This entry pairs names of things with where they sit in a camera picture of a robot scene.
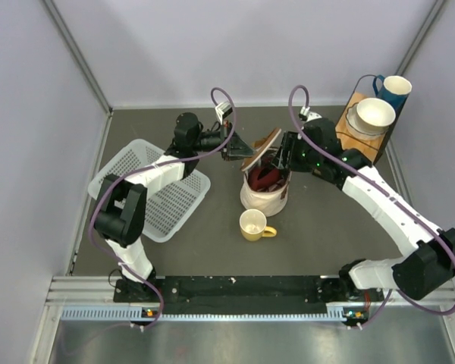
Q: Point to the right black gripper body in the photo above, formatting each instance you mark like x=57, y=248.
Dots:
x=305, y=159

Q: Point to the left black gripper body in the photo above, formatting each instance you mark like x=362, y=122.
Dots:
x=208, y=142

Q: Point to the dark red bra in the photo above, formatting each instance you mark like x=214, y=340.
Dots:
x=265, y=178

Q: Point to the cream round laundry bag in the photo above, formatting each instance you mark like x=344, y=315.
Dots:
x=269, y=203

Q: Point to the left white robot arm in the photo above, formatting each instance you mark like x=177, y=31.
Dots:
x=120, y=210

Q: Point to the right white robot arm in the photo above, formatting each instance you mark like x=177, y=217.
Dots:
x=427, y=252

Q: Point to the white plate under bowl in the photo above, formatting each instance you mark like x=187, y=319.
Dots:
x=357, y=129

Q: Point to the yellow ceramic mug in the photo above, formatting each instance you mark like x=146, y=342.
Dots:
x=253, y=225

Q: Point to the white perforated plastic basket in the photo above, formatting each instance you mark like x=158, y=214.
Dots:
x=169, y=208

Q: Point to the white ceramic bowl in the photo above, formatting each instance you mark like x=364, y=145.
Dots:
x=374, y=115

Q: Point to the blue white mug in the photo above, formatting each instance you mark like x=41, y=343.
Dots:
x=392, y=89

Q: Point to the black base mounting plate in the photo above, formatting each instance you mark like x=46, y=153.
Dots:
x=257, y=294

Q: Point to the black wire wooden rack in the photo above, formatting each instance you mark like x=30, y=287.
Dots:
x=372, y=149

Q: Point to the grey slotted cable duct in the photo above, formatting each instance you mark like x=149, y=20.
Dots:
x=140, y=314

